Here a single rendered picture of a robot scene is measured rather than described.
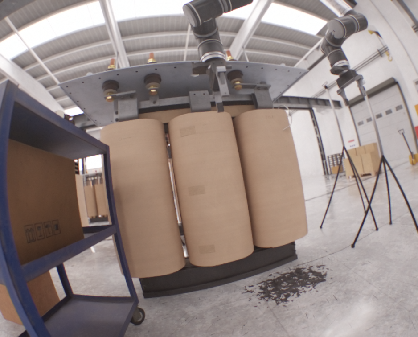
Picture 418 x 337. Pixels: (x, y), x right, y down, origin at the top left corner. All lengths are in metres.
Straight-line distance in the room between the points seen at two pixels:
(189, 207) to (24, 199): 0.80
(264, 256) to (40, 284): 1.47
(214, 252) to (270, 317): 0.46
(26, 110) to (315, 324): 1.17
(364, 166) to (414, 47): 3.98
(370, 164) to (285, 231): 5.73
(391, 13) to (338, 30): 4.94
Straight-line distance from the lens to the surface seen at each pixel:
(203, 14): 0.75
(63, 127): 0.62
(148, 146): 1.03
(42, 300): 1.38
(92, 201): 7.02
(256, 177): 1.16
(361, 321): 0.93
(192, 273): 1.24
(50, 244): 0.61
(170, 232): 1.04
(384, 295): 1.07
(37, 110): 0.54
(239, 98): 1.32
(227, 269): 1.28
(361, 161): 6.88
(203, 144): 1.03
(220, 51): 0.78
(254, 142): 1.17
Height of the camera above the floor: 0.65
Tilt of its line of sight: 6 degrees up
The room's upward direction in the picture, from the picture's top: 9 degrees counter-clockwise
